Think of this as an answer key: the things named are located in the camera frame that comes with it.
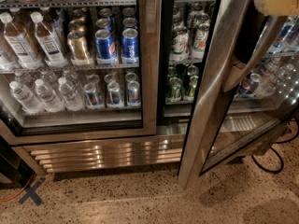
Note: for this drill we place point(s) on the glass fridge door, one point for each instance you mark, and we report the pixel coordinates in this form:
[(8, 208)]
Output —
[(19, 128), (238, 47)]

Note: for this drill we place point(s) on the stainless steel fridge base grille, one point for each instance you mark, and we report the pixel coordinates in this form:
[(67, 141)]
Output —
[(165, 147)]

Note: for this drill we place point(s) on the silver blue can far right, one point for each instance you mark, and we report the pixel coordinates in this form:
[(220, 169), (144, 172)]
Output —
[(278, 44)]

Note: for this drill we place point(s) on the water bottle right compartment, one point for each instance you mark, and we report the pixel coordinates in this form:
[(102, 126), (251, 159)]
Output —
[(270, 85)]

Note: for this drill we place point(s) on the white 7up can left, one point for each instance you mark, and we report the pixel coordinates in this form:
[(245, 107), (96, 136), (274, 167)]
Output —
[(199, 40)]

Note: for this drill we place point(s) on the blue can lower right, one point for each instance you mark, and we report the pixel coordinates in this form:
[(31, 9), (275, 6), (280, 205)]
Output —
[(249, 85)]

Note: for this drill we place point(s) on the green soda can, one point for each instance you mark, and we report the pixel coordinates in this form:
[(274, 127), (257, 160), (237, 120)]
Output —
[(191, 88)]

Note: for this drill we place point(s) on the blue pepsi can right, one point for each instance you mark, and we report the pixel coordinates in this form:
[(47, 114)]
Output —
[(129, 45)]

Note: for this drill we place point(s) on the blue pepsi can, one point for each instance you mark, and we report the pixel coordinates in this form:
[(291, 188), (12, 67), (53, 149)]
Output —
[(129, 45), (106, 47)]

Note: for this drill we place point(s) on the red bull can right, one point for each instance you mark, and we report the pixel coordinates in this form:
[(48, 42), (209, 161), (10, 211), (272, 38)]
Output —
[(133, 93)]

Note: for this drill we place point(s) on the red bull can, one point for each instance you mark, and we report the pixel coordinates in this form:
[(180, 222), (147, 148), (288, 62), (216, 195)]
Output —
[(94, 97), (133, 93), (114, 95)]

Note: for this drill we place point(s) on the blue pepsi can left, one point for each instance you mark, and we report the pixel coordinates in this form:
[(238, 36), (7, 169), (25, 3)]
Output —
[(106, 47)]

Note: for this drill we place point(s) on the red bull can middle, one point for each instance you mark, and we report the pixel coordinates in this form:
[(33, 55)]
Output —
[(114, 95)]

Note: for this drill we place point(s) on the gold soda can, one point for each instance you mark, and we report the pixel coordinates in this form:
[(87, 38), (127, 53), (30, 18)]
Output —
[(80, 54)]

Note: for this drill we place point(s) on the red bull can left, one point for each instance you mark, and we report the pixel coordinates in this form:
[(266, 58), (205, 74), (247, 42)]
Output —
[(94, 97)]

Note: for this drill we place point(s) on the water bottle right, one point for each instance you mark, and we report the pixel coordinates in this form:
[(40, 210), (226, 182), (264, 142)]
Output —
[(72, 94)]

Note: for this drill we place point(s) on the water bottle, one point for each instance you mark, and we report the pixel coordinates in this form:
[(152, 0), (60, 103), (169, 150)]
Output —
[(48, 96), (72, 94), (25, 97)]

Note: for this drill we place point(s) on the tea bottle white cap right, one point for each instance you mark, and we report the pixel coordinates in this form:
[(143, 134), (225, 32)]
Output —
[(47, 38)]

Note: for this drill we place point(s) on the tea bottle white cap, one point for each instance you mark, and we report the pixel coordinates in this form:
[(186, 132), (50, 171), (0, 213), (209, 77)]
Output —
[(47, 38), (21, 42)]

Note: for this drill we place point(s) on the water bottle middle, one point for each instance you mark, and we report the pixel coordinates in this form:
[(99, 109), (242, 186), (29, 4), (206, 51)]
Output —
[(48, 96)]

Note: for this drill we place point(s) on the tea bottle white cap left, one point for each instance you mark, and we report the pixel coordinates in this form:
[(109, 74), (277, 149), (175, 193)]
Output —
[(21, 42)]

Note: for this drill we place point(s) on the water bottle left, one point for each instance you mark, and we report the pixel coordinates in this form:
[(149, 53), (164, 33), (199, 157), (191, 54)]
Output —
[(25, 97)]

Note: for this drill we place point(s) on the blue tape cross marker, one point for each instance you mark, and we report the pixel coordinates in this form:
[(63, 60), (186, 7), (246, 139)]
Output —
[(30, 193)]

